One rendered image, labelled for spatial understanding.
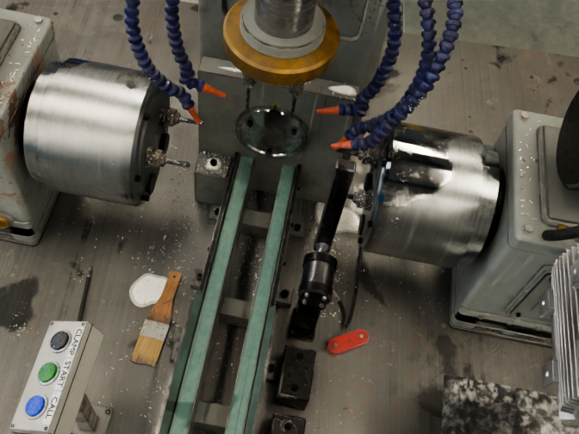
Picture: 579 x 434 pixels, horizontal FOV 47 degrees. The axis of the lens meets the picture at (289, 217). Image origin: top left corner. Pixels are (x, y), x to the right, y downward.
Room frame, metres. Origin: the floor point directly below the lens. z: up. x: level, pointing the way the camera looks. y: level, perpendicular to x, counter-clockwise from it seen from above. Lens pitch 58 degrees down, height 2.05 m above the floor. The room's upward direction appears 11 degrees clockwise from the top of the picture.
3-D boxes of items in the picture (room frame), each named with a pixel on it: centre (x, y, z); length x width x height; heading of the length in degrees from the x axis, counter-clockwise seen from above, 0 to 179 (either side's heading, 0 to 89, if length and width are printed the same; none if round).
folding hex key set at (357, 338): (0.53, -0.16, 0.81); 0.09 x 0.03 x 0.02; 121
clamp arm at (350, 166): (0.62, -0.07, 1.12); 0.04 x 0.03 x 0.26; 0
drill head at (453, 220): (0.75, -0.27, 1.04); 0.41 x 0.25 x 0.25; 90
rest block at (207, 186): (0.82, 0.18, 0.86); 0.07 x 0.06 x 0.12; 90
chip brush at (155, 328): (0.50, 0.21, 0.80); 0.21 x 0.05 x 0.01; 176
